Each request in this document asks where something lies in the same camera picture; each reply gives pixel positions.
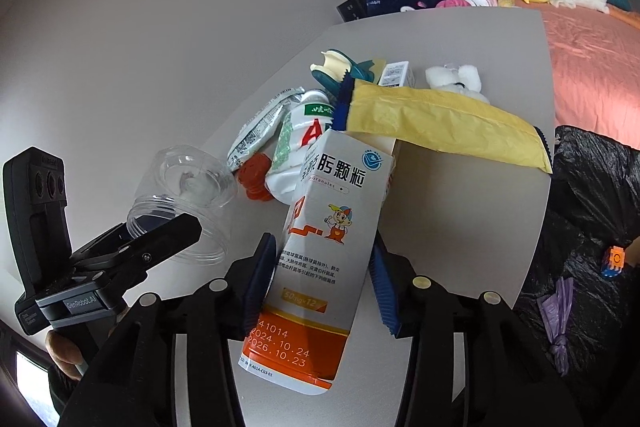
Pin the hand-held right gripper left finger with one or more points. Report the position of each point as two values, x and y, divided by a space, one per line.
260 279

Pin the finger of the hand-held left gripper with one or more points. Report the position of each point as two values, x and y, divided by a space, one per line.
155 239

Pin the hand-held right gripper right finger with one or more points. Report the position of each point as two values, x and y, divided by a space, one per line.
382 294

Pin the clear plastic jar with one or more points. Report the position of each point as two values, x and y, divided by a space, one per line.
180 187

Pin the white and orange medicine box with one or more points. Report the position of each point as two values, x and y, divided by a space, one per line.
325 257

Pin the silver snack wrapper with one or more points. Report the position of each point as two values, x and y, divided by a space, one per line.
255 132

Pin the small white carton box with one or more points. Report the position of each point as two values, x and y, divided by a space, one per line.
396 74

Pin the black trash bag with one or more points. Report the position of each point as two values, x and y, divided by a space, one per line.
590 207

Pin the person's left hand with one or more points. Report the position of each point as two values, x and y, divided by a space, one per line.
62 352

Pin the red bottle cap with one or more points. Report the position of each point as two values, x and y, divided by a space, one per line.
254 177

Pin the crushed white drink bottle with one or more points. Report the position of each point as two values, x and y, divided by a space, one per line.
300 142

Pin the purple bag roll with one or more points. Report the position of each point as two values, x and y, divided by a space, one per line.
560 322

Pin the yellow padded envelope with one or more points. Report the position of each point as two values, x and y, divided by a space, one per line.
440 122

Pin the teal tape dispenser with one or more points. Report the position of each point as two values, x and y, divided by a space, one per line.
340 69

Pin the small white plush toy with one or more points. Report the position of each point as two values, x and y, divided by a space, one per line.
457 79

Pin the orange toy block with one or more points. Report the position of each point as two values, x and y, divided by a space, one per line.
615 263

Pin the pink bed blanket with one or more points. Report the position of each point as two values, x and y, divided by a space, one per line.
595 62

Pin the black wall panel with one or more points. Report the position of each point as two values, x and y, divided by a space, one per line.
352 7

